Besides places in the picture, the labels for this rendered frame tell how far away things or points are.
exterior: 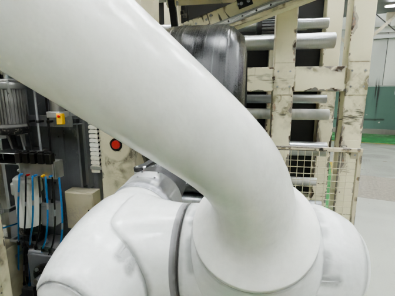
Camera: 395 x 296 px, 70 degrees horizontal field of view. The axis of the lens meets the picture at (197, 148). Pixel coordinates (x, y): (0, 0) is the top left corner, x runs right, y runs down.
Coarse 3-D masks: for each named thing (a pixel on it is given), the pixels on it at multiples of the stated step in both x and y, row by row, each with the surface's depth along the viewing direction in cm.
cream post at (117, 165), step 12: (108, 144) 98; (120, 144) 97; (108, 156) 98; (120, 156) 98; (132, 156) 97; (108, 168) 99; (120, 168) 98; (132, 168) 98; (108, 180) 100; (120, 180) 99; (108, 192) 101
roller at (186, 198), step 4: (184, 196) 88; (188, 196) 88; (192, 196) 88; (196, 196) 88; (200, 196) 88; (184, 200) 88; (188, 200) 88; (192, 200) 87; (196, 200) 87; (200, 200) 87
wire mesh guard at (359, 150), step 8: (312, 152) 125; (352, 152) 122; (360, 152) 121; (304, 160) 126; (312, 160) 126; (360, 160) 122; (328, 168) 125; (336, 168) 125; (360, 168) 122; (296, 176) 128; (304, 192) 129; (344, 192) 126; (336, 200) 127; (352, 200) 126; (352, 208) 126; (352, 216) 127
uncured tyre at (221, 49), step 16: (176, 32) 80; (192, 32) 78; (208, 32) 77; (224, 32) 77; (192, 48) 74; (208, 48) 73; (224, 48) 73; (240, 48) 76; (208, 64) 71; (224, 64) 71; (240, 64) 73; (224, 80) 70; (240, 80) 72; (240, 96) 72; (144, 160) 83; (192, 192) 89
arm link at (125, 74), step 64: (0, 0) 9; (64, 0) 9; (128, 0) 11; (0, 64) 10; (64, 64) 10; (128, 64) 11; (192, 64) 13; (128, 128) 12; (192, 128) 12; (256, 128) 15; (256, 192) 15; (192, 256) 24; (256, 256) 19; (320, 256) 22
